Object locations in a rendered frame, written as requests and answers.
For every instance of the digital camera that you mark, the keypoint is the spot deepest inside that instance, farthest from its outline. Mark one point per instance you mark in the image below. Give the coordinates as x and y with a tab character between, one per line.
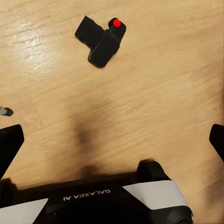
104	43

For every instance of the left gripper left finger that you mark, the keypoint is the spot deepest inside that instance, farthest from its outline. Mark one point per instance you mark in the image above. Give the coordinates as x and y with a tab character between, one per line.
11	140

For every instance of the camera tripod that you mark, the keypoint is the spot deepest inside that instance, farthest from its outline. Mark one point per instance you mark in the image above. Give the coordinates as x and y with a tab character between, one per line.
6	111

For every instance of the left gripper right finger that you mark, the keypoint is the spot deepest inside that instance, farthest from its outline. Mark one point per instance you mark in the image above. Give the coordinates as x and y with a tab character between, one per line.
216	138

